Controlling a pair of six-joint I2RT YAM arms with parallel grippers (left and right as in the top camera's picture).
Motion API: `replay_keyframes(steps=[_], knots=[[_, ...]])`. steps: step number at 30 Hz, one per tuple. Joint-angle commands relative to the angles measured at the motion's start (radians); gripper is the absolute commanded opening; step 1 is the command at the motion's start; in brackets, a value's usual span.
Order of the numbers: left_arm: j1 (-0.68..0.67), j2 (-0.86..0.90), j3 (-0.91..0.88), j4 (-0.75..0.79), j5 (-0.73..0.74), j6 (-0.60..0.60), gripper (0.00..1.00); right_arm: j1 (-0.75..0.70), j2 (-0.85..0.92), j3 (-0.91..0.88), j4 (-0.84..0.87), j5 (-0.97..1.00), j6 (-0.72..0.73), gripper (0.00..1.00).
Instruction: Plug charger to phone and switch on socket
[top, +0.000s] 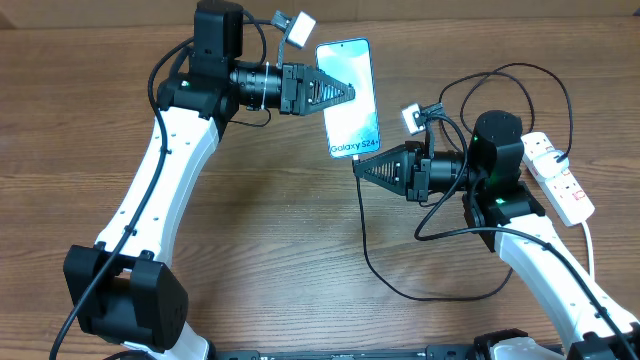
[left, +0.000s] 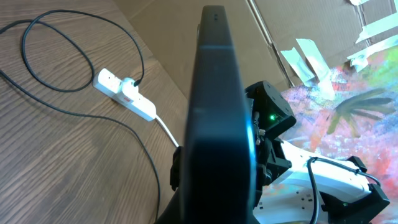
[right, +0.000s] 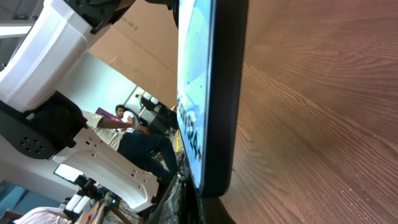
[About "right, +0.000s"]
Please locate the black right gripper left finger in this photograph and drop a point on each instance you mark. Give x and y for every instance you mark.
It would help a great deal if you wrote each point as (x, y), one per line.
(170, 208)

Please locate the person in beige shirt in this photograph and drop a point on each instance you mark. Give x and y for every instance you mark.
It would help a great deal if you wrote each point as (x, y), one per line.
(150, 152)

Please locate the blue Samsung smartphone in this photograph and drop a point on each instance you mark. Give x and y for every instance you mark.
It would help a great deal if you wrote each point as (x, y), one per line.
(211, 41)

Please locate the brown cardboard sheet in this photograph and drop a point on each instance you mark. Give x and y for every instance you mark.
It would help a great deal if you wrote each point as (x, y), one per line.
(143, 46)

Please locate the seated man in background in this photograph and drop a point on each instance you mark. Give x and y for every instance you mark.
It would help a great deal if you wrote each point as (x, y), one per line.
(126, 115)

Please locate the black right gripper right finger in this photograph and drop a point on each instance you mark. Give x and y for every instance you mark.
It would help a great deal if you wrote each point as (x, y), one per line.
(212, 211)

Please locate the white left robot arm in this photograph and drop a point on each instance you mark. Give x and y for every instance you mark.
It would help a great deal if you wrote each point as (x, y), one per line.
(42, 123)

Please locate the pink and white wall poster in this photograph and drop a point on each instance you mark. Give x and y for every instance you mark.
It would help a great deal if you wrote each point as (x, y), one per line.
(106, 114)

